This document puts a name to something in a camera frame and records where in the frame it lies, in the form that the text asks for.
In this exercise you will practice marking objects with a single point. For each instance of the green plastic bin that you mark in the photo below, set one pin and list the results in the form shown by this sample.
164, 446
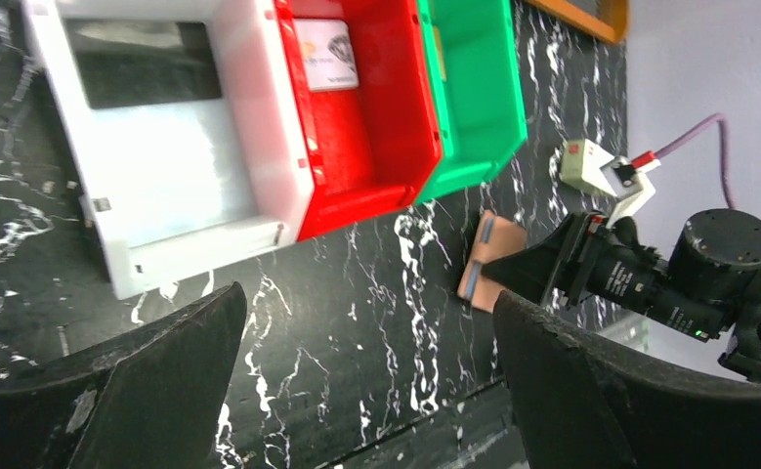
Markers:
472, 63

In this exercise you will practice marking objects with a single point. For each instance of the black card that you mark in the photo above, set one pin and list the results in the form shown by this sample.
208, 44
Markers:
140, 63

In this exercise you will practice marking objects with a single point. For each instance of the white box red label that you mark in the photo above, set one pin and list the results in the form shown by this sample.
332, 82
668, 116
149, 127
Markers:
582, 165

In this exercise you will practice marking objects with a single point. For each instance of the white silver card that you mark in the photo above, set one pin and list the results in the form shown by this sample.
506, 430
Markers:
327, 54

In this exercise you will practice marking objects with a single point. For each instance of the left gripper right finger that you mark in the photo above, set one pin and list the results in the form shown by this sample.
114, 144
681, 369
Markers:
584, 401

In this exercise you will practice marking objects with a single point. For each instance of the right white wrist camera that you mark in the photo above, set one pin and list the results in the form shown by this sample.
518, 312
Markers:
631, 185

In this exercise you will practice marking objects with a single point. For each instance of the red plastic bin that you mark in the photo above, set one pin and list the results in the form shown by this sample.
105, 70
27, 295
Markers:
371, 146

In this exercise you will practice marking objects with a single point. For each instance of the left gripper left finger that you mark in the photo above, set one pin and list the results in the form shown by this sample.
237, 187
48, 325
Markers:
147, 398

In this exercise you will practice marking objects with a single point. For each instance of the white plastic bin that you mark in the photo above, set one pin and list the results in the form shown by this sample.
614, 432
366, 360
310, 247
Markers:
177, 190

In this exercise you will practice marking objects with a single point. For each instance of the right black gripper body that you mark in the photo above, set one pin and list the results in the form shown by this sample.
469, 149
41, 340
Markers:
710, 284

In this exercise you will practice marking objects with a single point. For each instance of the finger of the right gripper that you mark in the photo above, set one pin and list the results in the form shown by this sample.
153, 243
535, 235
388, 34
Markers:
536, 270

